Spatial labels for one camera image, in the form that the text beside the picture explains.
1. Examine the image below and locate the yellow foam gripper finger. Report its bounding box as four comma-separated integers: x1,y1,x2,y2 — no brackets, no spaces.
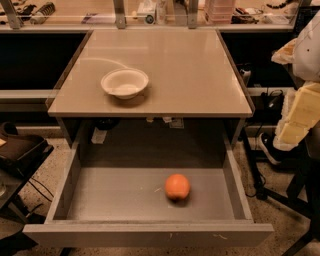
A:
272,82,320,151

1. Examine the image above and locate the orange fruit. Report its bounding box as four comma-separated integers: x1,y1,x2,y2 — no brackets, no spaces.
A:
165,174,191,200

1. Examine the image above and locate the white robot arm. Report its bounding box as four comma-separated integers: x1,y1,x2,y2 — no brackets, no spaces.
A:
271,11,320,151

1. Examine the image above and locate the grey cabinet with beige counter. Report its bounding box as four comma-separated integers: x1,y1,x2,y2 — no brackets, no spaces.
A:
45,28,256,148

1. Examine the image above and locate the grey open drawer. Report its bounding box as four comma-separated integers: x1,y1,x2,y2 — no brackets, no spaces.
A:
24,119,273,247

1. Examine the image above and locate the black sneaker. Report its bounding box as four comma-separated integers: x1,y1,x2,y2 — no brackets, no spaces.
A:
258,133,282,165

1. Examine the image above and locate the white paper bowl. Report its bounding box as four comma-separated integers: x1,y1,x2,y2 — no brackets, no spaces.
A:
101,68,149,99

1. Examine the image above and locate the black tray on stand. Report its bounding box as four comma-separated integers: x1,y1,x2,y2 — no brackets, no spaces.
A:
0,122,50,178

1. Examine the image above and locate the back shelf with clutter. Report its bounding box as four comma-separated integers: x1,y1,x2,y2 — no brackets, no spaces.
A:
0,0,308,32

